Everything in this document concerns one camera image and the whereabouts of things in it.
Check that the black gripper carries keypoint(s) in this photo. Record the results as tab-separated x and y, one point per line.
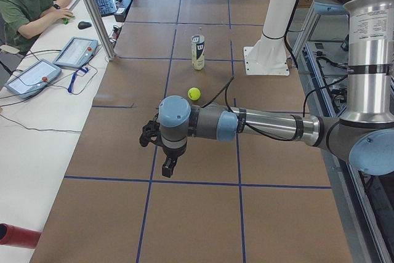
171	154

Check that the yellow tennis ball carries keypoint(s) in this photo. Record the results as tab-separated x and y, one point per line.
194	94

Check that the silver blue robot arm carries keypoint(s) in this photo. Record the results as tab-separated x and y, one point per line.
362	135

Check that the clear Wilson tennis ball can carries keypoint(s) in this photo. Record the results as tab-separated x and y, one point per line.
197	51

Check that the far teach pendant tablet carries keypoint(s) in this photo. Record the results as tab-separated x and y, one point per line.
77	52

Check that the teach pendant tablet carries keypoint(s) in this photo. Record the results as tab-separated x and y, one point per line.
77	52
34	79

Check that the near teach pendant tablet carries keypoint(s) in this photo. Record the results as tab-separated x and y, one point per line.
34	79

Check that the black computer mouse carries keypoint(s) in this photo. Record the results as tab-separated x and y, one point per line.
84	25

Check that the red cylinder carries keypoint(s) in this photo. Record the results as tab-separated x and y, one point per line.
19	237

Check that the black keyboard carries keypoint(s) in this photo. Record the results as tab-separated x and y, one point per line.
106	7

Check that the person in green shirt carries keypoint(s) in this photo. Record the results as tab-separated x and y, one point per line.
25	20

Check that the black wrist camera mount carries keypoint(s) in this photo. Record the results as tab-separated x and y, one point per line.
151	134

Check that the white pillar with base plate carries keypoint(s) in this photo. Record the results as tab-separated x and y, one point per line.
268	56

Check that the aluminium frame post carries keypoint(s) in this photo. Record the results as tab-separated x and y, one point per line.
100	28

